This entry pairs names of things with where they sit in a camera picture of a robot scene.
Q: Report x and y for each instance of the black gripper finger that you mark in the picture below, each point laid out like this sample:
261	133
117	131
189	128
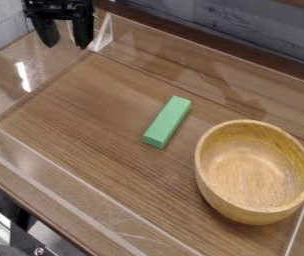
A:
46	30
82	30

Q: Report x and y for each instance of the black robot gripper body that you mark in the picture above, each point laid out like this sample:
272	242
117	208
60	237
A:
57	9

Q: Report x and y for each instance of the green rectangular block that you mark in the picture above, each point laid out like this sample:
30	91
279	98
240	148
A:
167	121

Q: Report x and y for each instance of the brown wooden bowl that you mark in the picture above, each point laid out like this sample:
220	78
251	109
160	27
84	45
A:
249	171

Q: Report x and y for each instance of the clear acrylic corner bracket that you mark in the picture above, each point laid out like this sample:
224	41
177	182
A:
102	36

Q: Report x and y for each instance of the black metal table bracket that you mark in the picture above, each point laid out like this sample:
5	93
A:
26	243

